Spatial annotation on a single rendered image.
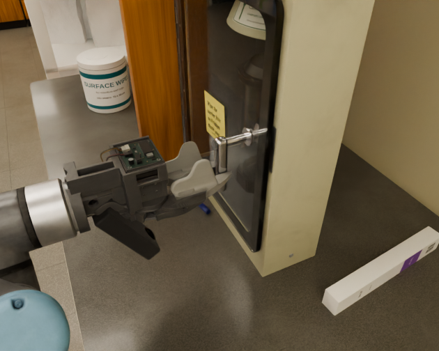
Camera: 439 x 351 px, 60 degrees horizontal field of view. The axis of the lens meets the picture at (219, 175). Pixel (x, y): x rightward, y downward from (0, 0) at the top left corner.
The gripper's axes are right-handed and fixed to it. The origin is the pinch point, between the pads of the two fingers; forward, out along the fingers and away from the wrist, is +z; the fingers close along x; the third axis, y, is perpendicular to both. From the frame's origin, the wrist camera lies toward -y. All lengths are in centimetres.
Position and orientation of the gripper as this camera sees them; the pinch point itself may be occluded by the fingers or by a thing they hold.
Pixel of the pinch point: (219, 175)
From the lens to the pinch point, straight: 55.0
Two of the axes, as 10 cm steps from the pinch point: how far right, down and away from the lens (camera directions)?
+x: -4.3, -5.6, 7.1
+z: 9.0, -2.7, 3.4
